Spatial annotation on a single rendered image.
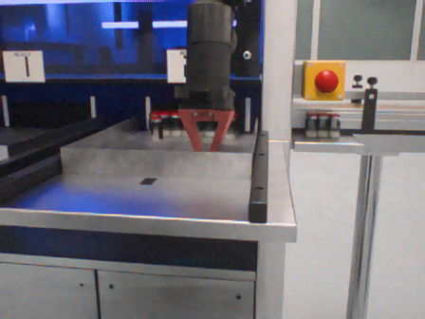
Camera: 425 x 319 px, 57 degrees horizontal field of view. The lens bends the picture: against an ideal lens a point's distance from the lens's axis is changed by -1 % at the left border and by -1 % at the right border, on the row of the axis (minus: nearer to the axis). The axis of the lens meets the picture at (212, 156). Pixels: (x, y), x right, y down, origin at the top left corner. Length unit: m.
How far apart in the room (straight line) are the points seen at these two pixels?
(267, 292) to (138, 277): 0.28
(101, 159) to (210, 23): 0.23
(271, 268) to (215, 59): 0.50
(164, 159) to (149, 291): 0.47
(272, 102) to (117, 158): 0.34
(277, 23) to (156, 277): 0.58
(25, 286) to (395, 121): 0.91
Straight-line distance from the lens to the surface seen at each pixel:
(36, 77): 0.88
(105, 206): 0.44
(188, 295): 0.92
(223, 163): 0.51
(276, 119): 0.76
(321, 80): 0.72
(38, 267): 1.02
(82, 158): 0.57
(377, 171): 0.96
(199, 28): 0.51
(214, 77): 0.50
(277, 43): 0.75
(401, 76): 5.61
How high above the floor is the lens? 1.03
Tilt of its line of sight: 13 degrees down
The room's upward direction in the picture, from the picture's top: straight up
